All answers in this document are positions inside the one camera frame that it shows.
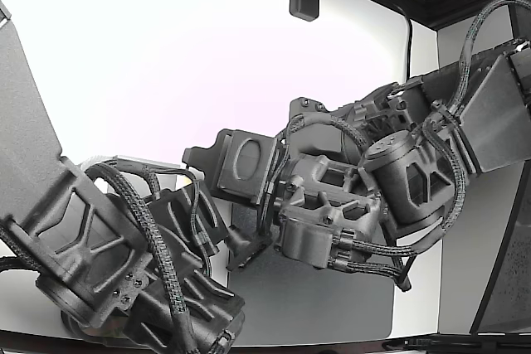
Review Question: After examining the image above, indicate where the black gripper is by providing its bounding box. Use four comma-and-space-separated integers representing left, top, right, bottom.
183, 128, 278, 207

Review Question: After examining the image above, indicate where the gray rubber mat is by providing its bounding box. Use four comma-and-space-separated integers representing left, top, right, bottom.
227, 200, 396, 339

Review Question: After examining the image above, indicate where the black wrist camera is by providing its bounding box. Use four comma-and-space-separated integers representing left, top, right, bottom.
225, 225, 273, 272

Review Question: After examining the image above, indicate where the thick black braided cable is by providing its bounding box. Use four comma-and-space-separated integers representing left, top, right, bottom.
80, 161, 200, 354

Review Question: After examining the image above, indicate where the thin black power cable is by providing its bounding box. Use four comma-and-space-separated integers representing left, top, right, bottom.
389, 3, 415, 84

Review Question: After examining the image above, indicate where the black cable with connector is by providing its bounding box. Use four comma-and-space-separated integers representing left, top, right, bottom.
380, 332, 531, 352

